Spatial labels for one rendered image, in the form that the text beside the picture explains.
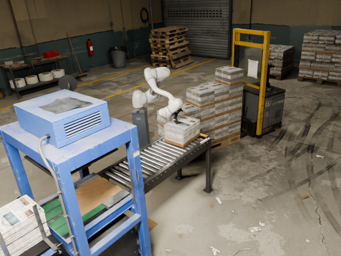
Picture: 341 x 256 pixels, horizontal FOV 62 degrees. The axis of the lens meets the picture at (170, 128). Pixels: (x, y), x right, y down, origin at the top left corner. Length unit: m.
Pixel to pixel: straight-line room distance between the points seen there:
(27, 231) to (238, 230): 2.18
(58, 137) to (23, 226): 0.72
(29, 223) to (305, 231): 2.77
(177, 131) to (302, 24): 7.68
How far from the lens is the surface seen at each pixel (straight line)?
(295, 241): 3.52
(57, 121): 2.00
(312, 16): 10.27
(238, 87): 4.81
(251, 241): 3.40
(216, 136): 4.82
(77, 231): 2.22
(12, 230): 2.37
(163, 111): 3.09
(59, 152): 2.03
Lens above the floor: 2.46
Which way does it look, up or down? 25 degrees down
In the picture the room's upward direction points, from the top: 4 degrees counter-clockwise
